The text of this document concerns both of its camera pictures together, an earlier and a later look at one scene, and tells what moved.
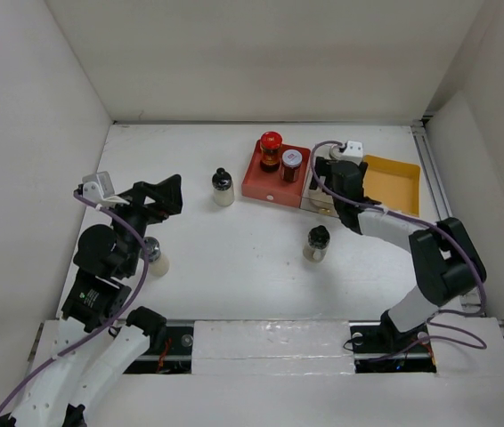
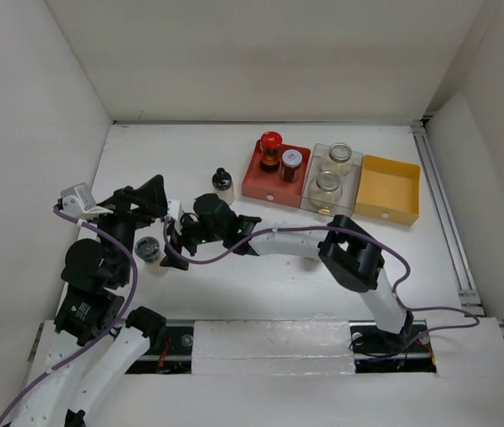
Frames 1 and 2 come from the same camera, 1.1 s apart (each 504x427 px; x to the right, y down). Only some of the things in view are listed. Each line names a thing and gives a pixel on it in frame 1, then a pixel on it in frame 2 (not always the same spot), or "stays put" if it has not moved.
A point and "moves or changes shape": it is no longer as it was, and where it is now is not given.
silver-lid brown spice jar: [291, 161] stays put
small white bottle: [158, 264] stays put
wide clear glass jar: [335, 153] moves or changes shape
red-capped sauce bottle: [271, 142] stays put
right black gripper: [324, 166] -> [183, 237]
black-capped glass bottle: [223, 189] stays put
